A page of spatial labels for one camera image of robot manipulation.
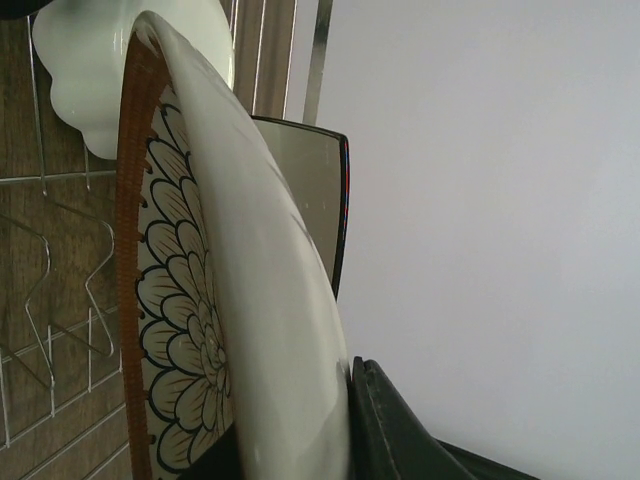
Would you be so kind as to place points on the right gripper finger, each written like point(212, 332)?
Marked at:
point(389, 441)

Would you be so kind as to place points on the patterned round plate orange rim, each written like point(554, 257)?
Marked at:
point(233, 353)

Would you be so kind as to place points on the cream rectangular plate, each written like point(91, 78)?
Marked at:
point(316, 165)

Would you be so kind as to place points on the metal wire dish rack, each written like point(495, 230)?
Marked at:
point(57, 281)

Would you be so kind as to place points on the white scalloped bowl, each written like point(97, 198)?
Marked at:
point(83, 45)

